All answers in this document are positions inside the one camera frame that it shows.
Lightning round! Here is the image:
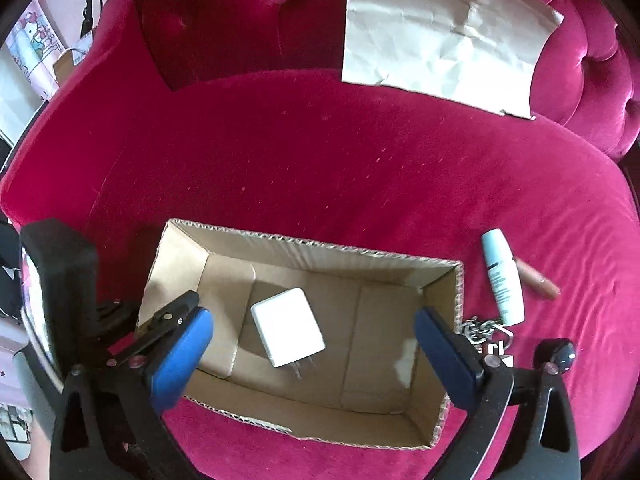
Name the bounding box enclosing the black clothing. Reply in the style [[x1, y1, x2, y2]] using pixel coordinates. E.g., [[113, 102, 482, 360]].
[[0, 215, 25, 317]]

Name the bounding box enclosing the cartoon wall poster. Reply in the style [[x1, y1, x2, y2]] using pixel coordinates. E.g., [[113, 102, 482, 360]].
[[7, 0, 66, 101]]

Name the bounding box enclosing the key bunch with chain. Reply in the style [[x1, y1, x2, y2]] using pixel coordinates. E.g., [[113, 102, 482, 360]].
[[457, 314, 516, 367]]

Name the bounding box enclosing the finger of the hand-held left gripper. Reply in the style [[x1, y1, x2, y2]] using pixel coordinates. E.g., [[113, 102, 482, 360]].
[[101, 290, 202, 363]]

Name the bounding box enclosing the brown pink lipstick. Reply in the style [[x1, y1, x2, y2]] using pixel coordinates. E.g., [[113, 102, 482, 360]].
[[515, 256, 561, 302]]

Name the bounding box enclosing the person's left forearm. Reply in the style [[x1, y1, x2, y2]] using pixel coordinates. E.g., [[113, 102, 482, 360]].
[[20, 425, 57, 480]]

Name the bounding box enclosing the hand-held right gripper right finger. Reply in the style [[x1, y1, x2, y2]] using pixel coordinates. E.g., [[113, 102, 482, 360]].
[[416, 307, 582, 480]]

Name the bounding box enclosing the small brown cardboard box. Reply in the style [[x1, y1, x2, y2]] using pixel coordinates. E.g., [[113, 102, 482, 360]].
[[52, 47, 88, 86]]

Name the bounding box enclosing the white plug charger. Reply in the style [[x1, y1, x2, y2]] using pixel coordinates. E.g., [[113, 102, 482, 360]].
[[250, 287, 327, 381]]

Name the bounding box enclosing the black cable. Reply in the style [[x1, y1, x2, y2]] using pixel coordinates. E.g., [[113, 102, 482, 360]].
[[80, 0, 107, 36]]

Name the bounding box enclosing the black round jar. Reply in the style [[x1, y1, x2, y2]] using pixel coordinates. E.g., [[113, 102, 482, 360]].
[[532, 339, 578, 376]]

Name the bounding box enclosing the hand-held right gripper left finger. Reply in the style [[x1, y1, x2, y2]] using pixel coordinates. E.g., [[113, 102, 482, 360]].
[[50, 306, 216, 480]]

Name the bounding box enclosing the white and blue tube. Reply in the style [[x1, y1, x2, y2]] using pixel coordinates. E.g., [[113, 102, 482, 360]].
[[481, 228, 526, 326]]

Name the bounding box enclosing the pink velvet sofa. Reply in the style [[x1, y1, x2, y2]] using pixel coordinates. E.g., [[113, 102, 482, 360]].
[[0, 0, 640, 480]]

